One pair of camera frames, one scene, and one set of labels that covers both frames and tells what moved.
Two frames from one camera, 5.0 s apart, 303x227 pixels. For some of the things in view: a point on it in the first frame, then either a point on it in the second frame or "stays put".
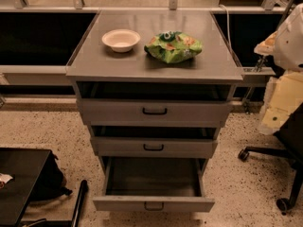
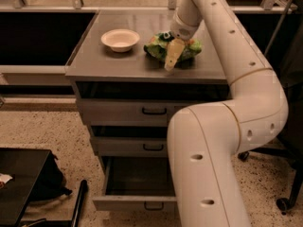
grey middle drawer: (154, 142) stays put
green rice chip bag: (172, 46) stays put
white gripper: (290, 46) → (182, 30)
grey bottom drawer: (153, 184) stays put
